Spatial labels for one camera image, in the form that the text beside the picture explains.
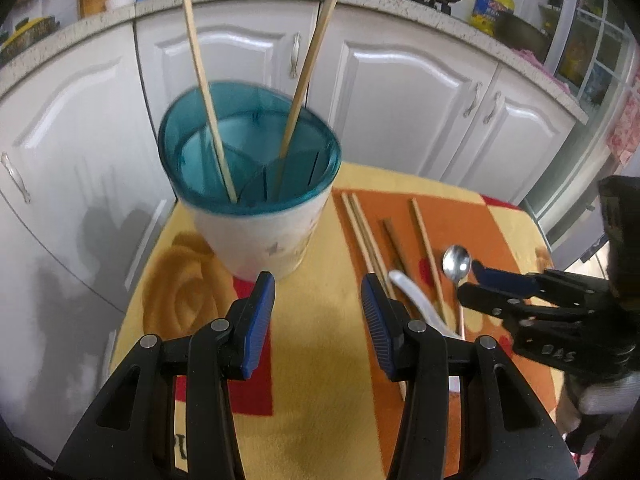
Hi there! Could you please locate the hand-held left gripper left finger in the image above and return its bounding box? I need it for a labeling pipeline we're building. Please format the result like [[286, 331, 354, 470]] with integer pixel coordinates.
[[52, 270, 277, 480]]

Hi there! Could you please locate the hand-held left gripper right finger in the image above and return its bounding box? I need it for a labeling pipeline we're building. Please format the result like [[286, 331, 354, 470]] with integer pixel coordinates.
[[360, 273, 576, 480]]

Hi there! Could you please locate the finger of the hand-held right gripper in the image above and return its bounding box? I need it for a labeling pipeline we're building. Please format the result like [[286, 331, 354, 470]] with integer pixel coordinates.
[[471, 260, 613, 307], [456, 281, 614, 376]]

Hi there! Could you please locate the metal spoon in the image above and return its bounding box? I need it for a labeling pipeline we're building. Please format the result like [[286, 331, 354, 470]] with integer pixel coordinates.
[[442, 244, 473, 340]]

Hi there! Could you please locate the dark wooden chopstick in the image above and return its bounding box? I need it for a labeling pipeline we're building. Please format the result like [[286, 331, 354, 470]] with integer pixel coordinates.
[[387, 218, 418, 281], [382, 218, 411, 276]]

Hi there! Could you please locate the teal and white utensil holder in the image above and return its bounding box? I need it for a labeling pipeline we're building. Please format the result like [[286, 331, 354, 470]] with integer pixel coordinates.
[[159, 80, 343, 282]]

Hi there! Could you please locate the light wooden chopstick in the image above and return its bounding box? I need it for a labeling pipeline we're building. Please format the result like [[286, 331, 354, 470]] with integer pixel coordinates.
[[341, 192, 407, 402], [182, 0, 238, 205], [350, 192, 397, 292], [409, 198, 447, 313], [274, 0, 342, 196]]

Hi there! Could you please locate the person's right hand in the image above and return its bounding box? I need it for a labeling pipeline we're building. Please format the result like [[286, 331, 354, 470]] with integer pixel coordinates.
[[579, 376, 640, 416]]

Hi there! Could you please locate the printed blanket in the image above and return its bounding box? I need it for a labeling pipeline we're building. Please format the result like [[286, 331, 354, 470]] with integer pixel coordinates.
[[117, 160, 563, 480]]

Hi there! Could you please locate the pink floral cloth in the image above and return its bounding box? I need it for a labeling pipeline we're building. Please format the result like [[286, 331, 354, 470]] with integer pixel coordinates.
[[604, 94, 640, 167]]

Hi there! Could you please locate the white cabinet door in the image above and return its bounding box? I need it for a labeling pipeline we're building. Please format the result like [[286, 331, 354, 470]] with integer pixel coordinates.
[[0, 25, 177, 311], [319, 5, 502, 188], [134, 1, 322, 201], [444, 64, 582, 213]]

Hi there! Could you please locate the glass panel door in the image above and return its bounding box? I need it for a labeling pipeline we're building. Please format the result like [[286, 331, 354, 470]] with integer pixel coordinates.
[[537, 0, 640, 271]]

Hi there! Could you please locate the black wok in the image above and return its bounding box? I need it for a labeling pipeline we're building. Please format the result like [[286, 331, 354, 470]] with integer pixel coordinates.
[[492, 10, 551, 57]]

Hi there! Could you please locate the yellow oil bottle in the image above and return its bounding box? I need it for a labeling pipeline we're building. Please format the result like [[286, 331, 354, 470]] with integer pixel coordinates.
[[468, 0, 516, 37]]

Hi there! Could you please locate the yellow lidded black pan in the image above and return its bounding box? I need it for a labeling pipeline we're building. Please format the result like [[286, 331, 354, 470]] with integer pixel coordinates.
[[0, 16, 56, 62]]

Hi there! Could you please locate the metal cabinet handle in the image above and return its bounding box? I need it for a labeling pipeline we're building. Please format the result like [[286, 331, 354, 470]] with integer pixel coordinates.
[[289, 32, 303, 79], [482, 90, 503, 125], [462, 82, 484, 119], [1, 152, 31, 205]]

